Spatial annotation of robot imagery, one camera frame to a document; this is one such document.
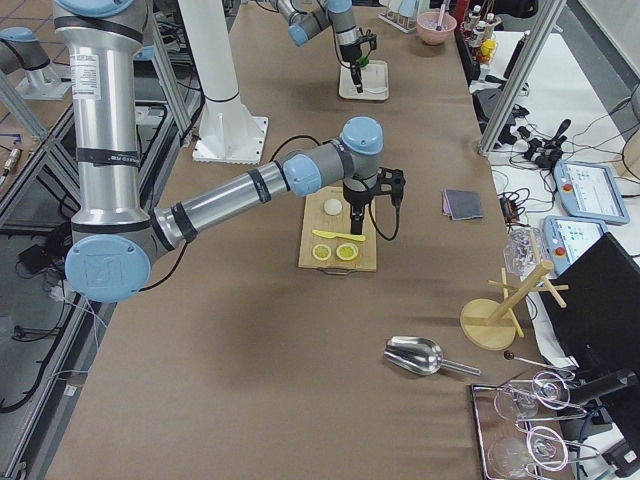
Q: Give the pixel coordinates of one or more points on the black wire glass rack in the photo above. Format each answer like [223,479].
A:
[517,428]

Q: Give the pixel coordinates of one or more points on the pink bowl with ice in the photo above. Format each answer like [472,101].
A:
[432,33]

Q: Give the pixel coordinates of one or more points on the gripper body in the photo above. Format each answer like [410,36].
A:
[348,53]
[357,198]

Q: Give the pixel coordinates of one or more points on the black monitor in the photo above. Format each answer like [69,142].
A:
[599,327]

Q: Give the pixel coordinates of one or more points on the wooden mug tree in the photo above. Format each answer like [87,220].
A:
[494,326]

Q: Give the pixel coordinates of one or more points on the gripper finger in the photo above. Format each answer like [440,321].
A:
[359,87]
[359,221]
[353,73]
[353,220]

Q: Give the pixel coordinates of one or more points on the metal scoop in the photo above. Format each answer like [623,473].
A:
[422,356]

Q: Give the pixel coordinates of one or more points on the aluminium frame post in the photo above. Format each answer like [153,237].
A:
[547,17]

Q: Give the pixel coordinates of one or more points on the lower teach pendant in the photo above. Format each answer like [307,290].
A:
[567,238]

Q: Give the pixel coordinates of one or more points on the teach pendant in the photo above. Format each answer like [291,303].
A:
[589,191]
[567,238]

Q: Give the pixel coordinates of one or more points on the bamboo cutting board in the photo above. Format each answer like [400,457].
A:
[315,218]

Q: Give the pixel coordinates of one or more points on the front lemon slice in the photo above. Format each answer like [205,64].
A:
[321,252]

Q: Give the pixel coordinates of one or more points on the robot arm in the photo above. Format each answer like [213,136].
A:
[303,26]
[115,241]

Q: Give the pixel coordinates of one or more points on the cream rectangular tray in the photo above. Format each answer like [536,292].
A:
[375,83]

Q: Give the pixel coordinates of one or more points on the metal muddler in bowl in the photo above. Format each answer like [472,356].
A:
[442,11]

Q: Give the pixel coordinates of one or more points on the yellow plastic knife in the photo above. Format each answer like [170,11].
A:
[338,235]

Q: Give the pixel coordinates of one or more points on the folded grey cloth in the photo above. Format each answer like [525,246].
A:
[461,204]

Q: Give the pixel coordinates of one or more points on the white steamed bun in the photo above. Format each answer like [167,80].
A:
[332,207]

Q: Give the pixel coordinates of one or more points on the upper teach pendant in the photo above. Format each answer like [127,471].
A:
[589,191]

